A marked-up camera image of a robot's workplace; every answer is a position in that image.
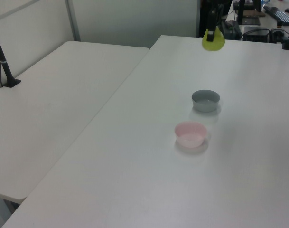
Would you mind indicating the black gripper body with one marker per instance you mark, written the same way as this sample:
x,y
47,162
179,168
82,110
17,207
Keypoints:
x,y
216,4

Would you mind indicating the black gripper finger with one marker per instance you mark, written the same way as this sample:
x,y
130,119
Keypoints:
x,y
220,16
211,26

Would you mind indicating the yellow-green pear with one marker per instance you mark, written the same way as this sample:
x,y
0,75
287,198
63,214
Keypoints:
x,y
216,44

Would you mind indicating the grey plastic bowl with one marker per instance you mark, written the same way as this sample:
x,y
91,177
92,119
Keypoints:
x,y
205,104

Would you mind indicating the pink plastic bowl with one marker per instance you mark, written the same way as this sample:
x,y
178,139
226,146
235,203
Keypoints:
x,y
190,137

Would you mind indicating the black and green device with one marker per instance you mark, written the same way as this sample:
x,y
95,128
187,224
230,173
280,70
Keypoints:
x,y
233,30

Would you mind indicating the black flat pad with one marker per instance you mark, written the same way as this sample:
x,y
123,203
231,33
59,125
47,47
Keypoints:
x,y
251,20

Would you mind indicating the brown wooden board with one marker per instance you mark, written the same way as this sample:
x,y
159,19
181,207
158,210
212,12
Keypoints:
x,y
254,13

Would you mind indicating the black electronics box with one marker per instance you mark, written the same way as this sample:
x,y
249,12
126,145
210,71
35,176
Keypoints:
x,y
255,34

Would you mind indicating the black computer keyboard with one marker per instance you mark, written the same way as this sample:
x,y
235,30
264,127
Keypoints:
x,y
278,14

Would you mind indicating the white side table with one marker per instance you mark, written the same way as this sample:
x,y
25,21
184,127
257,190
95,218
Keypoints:
x,y
51,107

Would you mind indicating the black monitor stand post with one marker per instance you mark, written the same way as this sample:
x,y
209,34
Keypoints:
x,y
240,12

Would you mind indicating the grey partition frame post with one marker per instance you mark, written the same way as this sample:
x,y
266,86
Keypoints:
x,y
73,20

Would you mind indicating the black camera pole with base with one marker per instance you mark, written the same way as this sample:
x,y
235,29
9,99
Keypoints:
x,y
3,61

